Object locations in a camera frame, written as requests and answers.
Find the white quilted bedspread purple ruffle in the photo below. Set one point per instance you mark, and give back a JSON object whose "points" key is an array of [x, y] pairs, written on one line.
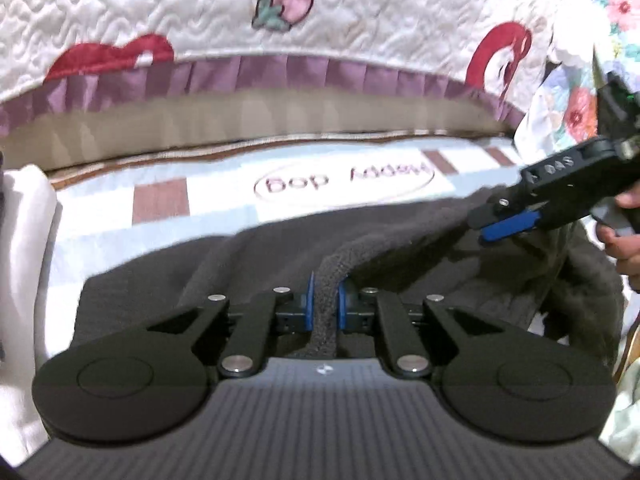
{"points": [[150, 0]]}

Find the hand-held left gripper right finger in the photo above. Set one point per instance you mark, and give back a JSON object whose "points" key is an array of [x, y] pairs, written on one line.
{"points": [[343, 305]]}

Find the beige mattress side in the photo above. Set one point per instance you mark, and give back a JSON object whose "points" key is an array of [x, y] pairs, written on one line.
{"points": [[250, 110]]}

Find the dark grey knit sweater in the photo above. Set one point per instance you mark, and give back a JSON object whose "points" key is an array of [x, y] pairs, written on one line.
{"points": [[250, 260]]}

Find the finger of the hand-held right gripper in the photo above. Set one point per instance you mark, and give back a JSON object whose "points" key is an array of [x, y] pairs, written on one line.
{"points": [[510, 225]]}

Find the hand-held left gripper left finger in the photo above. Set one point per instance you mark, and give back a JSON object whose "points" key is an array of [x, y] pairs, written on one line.
{"points": [[309, 305]]}

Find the floral patchwork quilt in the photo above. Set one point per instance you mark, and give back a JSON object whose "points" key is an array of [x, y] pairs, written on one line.
{"points": [[575, 105]]}

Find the person's right hand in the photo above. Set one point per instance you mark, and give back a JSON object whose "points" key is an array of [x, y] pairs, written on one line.
{"points": [[625, 252]]}

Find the checked white brown bed sheet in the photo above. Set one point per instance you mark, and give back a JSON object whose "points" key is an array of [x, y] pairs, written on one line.
{"points": [[350, 152]]}

